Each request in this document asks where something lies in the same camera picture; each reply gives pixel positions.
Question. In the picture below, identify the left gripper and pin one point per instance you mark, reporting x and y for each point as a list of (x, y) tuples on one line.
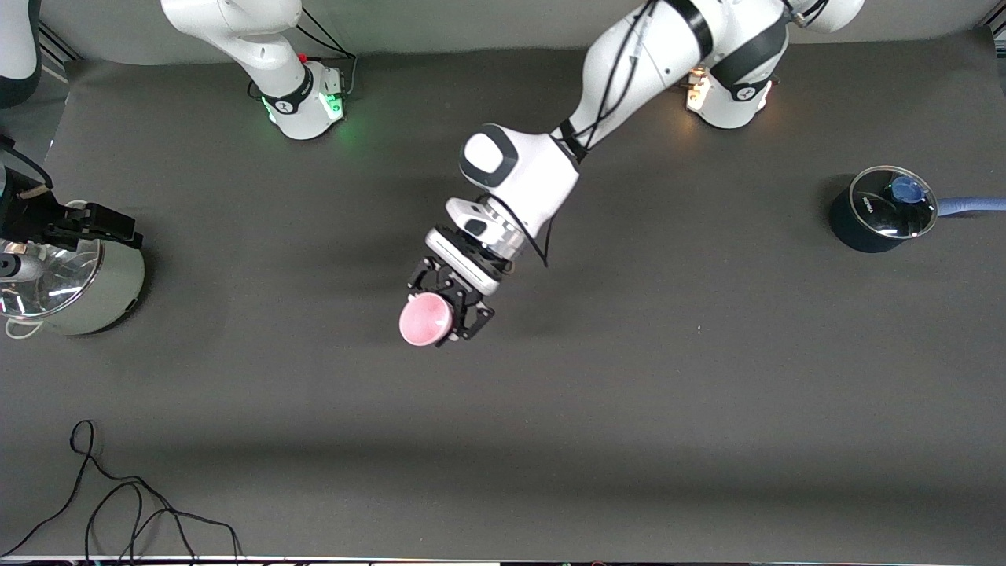
[(457, 288)]

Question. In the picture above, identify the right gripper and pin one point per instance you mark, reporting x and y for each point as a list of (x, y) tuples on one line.
[(33, 221)]

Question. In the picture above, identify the pink plastic cup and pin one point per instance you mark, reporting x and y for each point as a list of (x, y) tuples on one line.
[(424, 321)]

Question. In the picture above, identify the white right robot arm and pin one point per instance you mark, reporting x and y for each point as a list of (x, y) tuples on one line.
[(236, 23)]

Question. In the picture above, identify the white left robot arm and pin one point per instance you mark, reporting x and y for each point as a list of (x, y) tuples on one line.
[(629, 63)]

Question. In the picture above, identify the glass lid with steel rim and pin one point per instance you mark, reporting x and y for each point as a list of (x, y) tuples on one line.
[(63, 283)]

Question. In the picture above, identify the sage green cooking pot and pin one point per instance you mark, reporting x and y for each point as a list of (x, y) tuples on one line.
[(110, 291)]

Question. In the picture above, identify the dark grey table mat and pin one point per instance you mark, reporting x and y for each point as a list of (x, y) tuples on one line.
[(503, 432)]

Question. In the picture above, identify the dark blue saucepan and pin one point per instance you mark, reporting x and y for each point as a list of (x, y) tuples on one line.
[(853, 232)]

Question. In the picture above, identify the glass lid with blue knob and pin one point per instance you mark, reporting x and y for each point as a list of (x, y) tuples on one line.
[(876, 212)]

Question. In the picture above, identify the aluminium frame rails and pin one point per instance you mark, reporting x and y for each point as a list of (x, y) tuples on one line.
[(59, 45)]

